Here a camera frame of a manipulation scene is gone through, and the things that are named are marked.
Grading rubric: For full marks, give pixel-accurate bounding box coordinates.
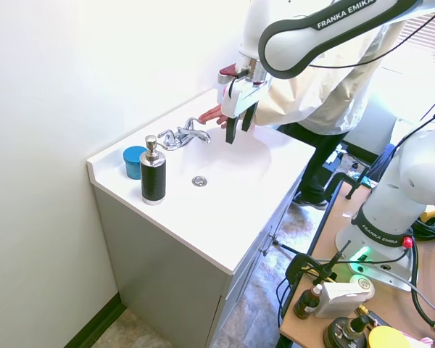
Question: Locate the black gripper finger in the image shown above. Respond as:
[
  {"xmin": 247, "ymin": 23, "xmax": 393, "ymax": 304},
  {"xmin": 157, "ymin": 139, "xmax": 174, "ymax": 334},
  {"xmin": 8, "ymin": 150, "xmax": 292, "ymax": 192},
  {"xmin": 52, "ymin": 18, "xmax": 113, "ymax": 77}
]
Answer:
[
  {"xmin": 241, "ymin": 101, "xmax": 259, "ymax": 133},
  {"xmin": 225, "ymin": 116, "xmax": 240, "ymax": 146}
]

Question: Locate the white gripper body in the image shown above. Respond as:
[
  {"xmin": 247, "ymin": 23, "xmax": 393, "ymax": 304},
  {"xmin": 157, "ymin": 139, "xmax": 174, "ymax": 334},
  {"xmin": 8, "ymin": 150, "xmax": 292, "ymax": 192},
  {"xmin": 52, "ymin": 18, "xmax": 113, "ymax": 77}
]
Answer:
[{"xmin": 221, "ymin": 77, "xmax": 268, "ymax": 120}]

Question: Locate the person's bare hand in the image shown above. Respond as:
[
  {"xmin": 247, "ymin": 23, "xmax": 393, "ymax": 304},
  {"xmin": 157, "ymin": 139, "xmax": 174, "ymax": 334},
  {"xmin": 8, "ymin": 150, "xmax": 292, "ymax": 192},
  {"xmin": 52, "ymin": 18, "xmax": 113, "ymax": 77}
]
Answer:
[{"xmin": 198, "ymin": 104, "xmax": 228, "ymax": 130}]

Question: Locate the chrome sink faucet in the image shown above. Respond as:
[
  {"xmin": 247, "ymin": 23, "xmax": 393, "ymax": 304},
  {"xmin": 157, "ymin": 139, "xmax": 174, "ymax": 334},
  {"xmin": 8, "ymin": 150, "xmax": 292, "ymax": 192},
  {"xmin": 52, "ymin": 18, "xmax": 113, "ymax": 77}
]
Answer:
[{"xmin": 157, "ymin": 116, "xmax": 212, "ymax": 152}]

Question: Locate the white vanity sink top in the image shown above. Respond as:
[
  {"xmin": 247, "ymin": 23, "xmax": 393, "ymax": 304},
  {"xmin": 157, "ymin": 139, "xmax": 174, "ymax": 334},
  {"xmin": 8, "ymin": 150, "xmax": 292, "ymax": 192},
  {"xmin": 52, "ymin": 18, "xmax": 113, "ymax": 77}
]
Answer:
[{"xmin": 86, "ymin": 86, "xmax": 317, "ymax": 275}]

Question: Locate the person in cream jacket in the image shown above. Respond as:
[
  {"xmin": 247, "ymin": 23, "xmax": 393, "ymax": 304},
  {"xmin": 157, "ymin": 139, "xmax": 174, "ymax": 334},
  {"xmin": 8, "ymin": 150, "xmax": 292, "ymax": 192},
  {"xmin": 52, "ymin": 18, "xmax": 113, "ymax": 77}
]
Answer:
[{"xmin": 249, "ymin": 14, "xmax": 409, "ymax": 211}]

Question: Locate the black soap dispenser bottle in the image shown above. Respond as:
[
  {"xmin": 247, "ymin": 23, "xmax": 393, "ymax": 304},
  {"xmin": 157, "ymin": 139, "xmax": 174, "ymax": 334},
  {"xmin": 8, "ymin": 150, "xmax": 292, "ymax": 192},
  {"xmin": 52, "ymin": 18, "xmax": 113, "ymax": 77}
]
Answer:
[{"xmin": 139, "ymin": 134, "xmax": 173, "ymax": 206}]

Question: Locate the blue round lidded container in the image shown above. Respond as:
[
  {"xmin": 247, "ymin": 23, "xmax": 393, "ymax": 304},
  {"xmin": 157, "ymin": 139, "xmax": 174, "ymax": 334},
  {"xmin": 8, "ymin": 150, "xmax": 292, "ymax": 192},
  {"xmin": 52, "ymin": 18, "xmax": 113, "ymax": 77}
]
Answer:
[{"xmin": 123, "ymin": 145, "xmax": 149, "ymax": 180}]

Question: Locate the black bar clamp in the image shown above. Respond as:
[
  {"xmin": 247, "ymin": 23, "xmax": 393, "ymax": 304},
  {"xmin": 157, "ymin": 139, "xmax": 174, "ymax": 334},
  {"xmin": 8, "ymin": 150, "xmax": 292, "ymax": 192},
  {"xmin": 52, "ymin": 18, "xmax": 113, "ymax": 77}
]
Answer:
[{"xmin": 332, "ymin": 172, "xmax": 377, "ymax": 201}]

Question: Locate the black table clamp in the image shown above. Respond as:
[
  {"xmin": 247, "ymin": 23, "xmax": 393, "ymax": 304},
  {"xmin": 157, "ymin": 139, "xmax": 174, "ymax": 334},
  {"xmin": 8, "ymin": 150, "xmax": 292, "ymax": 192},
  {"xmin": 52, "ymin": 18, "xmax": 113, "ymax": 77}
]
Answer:
[{"xmin": 286, "ymin": 240, "xmax": 352, "ymax": 291}]

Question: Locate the grey vanity cabinet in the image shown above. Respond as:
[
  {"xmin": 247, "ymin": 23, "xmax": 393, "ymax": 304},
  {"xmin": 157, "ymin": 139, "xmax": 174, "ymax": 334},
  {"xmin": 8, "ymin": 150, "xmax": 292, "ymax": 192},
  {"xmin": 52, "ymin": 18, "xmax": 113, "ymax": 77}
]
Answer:
[{"xmin": 91, "ymin": 170, "xmax": 305, "ymax": 348}]

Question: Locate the dark glass dropper bottle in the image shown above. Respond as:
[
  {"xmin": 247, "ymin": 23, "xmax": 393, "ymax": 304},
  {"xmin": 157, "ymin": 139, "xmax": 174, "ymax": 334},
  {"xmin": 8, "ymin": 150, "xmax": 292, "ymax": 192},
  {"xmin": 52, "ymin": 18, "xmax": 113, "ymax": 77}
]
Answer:
[{"xmin": 294, "ymin": 283, "xmax": 323, "ymax": 320}]

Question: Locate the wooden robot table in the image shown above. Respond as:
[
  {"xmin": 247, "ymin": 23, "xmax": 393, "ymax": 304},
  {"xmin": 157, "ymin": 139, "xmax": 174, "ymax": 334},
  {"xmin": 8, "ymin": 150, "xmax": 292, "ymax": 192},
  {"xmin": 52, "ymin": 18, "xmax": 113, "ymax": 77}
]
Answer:
[{"xmin": 278, "ymin": 179, "xmax": 435, "ymax": 348}]

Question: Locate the white round tin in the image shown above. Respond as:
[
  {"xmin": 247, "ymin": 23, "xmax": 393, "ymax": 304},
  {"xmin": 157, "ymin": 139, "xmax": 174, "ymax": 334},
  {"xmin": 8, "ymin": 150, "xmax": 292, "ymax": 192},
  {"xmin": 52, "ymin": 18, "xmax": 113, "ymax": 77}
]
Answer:
[{"xmin": 348, "ymin": 274, "xmax": 376, "ymax": 299}]

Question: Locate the white rectangular box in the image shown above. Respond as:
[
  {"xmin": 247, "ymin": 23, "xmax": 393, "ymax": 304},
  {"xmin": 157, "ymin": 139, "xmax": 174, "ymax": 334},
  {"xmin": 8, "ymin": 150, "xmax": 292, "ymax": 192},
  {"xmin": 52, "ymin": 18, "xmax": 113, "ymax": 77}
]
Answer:
[{"xmin": 314, "ymin": 281, "xmax": 368, "ymax": 320}]

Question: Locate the yellow round disc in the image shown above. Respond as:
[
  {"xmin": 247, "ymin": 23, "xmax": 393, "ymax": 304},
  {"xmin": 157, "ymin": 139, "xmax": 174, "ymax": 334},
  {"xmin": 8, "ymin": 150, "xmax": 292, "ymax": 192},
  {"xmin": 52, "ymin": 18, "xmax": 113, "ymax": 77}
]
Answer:
[{"xmin": 368, "ymin": 325, "xmax": 411, "ymax": 348}]

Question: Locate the red wrist camera mount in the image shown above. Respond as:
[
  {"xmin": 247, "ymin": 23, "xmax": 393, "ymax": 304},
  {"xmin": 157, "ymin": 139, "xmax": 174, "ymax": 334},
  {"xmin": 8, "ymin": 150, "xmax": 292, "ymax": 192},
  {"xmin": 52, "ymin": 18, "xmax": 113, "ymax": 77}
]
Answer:
[{"xmin": 218, "ymin": 63, "xmax": 239, "ymax": 86}]

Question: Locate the chrome cold water handle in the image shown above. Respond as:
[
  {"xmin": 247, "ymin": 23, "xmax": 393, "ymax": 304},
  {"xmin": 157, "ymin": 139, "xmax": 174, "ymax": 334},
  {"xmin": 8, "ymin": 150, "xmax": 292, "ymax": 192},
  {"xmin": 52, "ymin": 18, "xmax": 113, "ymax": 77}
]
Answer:
[{"xmin": 183, "ymin": 117, "xmax": 207, "ymax": 133}]

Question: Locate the chrome hot water handle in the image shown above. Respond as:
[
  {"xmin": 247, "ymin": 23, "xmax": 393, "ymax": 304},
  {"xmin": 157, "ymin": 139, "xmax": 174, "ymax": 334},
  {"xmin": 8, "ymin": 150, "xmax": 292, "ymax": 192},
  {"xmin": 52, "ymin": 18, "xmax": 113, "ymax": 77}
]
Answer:
[{"xmin": 157, "ymin": 130, "xmax": 178, "ymax": 151}]

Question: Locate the metal cabinet door handle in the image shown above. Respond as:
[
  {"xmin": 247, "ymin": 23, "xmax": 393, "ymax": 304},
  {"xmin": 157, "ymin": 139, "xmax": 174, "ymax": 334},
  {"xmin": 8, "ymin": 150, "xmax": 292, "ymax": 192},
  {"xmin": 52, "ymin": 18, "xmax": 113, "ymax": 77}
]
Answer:
[{"xmin": 259, "ymin": 226, "xmax": 276, "ymax": 254}]

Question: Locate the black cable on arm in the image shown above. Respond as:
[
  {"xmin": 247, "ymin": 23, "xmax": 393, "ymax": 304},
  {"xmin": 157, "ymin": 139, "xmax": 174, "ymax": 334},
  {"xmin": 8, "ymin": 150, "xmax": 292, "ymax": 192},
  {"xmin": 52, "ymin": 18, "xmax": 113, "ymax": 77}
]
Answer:
[{"xmin": 308, "ymin": 0, "xmax": 435, "ymax": 69}]

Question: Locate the black round camera stand base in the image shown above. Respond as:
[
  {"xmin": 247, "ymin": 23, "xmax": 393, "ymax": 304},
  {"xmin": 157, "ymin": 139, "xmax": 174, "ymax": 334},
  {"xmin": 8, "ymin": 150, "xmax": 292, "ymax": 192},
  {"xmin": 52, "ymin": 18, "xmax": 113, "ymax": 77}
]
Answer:
[{"xmin": 323, "ymin": 314, "xmax": 371, "ymax": 348}]

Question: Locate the grey cable bundle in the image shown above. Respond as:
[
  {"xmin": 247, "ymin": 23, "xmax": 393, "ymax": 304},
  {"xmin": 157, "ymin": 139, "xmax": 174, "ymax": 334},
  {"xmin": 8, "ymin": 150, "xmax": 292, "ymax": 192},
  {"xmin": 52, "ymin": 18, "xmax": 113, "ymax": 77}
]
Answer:
[{"xmin": 409, "ymin": 210, "xmax": 435, "ymax": 338}]

